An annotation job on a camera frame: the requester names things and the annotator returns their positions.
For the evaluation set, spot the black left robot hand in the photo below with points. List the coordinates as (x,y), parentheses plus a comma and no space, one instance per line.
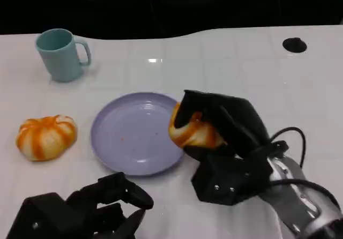
(107,204)

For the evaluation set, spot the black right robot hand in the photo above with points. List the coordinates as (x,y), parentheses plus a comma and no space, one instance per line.
(238,121)

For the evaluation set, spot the twisted orange white bread roll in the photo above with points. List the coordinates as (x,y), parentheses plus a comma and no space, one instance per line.
(198,137)

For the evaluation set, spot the lilac plate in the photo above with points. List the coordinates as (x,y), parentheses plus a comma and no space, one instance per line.
(134,137)

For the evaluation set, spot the round orange white bread roll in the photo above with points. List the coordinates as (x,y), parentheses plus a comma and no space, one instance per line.
(45,138)

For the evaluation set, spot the pale green mug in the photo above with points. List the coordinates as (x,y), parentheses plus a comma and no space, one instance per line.
(61,59)

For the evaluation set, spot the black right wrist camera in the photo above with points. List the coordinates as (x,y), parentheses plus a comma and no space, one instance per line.
(222,180)

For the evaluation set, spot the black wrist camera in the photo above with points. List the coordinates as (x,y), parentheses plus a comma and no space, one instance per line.
(34,217)
(222,180)

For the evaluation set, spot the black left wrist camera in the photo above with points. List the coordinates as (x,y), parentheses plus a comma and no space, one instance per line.
(34,217)

